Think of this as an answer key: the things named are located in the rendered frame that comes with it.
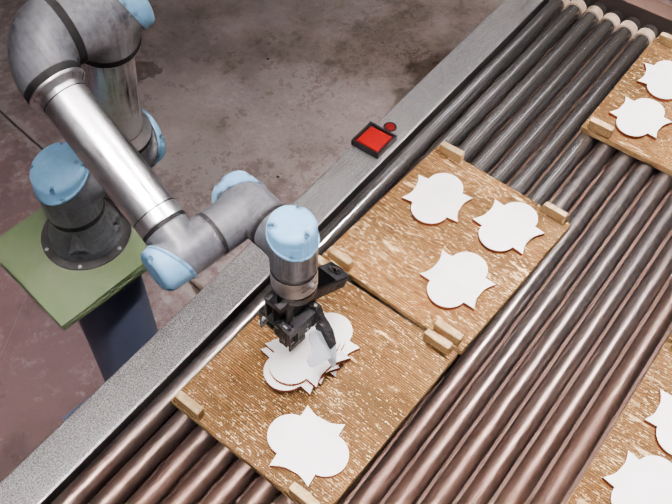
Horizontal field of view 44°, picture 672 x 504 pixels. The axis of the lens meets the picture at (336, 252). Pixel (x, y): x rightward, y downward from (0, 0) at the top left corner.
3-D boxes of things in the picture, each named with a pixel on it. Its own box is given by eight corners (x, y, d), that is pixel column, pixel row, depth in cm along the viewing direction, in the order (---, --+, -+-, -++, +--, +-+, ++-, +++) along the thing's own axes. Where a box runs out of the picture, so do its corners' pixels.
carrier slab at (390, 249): (321, 259, 173) (321, 254, 172) (437, 149, 192) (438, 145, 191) (461, 355, 160) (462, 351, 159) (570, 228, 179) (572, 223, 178)
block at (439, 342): (421, 339, 160) (422, 332, 158) (426, 333, 161) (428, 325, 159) (447, 357, 158) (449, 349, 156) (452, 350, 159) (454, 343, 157)
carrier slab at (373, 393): (171, 403, 153) (170, 399, 152) (315, 263, 173) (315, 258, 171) (320, 523, 140) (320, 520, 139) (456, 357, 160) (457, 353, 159)
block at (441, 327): (431, 330, 162) (433, 322, 159) (437, 324, 162) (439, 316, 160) (457, 348, 159) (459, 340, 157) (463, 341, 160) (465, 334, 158)
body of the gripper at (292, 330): (259, 328, 142) (254, 288, 132) (294, 297, 146) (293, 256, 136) (291, 355, 139) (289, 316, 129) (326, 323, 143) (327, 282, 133)
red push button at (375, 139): (355, 144, 194) (355, 139, 193) (370, 129, 197) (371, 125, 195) (376, 156, 192) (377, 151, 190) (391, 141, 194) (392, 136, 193)
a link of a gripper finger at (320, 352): (314, 383, 145) (290, 343, 141) (337, 361, 147) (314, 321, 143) (325, 387, 142) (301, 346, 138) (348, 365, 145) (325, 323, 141)
